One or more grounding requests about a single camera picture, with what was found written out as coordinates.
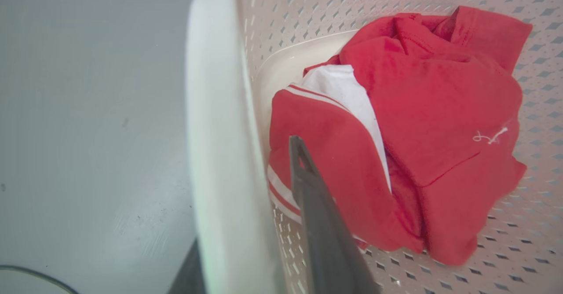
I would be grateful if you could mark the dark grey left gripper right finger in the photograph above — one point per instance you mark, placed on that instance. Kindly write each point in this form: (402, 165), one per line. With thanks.
(323, 237)

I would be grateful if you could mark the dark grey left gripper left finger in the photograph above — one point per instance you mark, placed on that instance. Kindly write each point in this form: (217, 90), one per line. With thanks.
(190, 274)

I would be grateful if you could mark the white perforated plastic laundry basket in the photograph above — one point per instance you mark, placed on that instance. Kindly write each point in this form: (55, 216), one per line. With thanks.
(228, 153)

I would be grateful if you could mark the red garment with white stripes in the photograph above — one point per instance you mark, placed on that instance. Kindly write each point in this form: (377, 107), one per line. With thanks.
(431, 122)

